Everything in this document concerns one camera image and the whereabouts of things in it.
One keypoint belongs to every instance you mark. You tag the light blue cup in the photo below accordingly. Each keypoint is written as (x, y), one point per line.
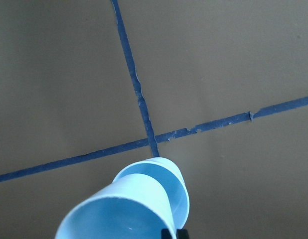
(133, 207)
(170, 177)

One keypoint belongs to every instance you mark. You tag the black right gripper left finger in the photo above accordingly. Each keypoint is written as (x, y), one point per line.
(165, 234)

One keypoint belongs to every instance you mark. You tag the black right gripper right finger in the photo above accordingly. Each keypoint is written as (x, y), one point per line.
(182, 234)

